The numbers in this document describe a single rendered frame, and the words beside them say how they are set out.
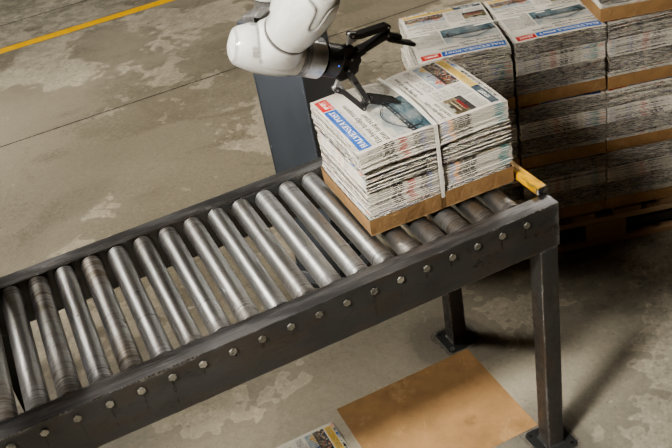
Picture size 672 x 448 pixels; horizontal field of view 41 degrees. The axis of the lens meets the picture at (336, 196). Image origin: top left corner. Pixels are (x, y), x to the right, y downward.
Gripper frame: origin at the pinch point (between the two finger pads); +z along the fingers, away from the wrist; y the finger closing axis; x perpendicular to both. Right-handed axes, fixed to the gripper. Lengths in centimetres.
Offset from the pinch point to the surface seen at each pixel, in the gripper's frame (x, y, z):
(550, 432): 28, 85, 62
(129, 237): -23, 58, -46
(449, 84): 1.2, 1.0, 13.6
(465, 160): 14.6, 14.4, 14.7
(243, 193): -23, 44, -19
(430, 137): 15.0, 9.7, 3.0
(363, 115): 1.0, 11.2, -6.5
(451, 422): 5, 98, 50
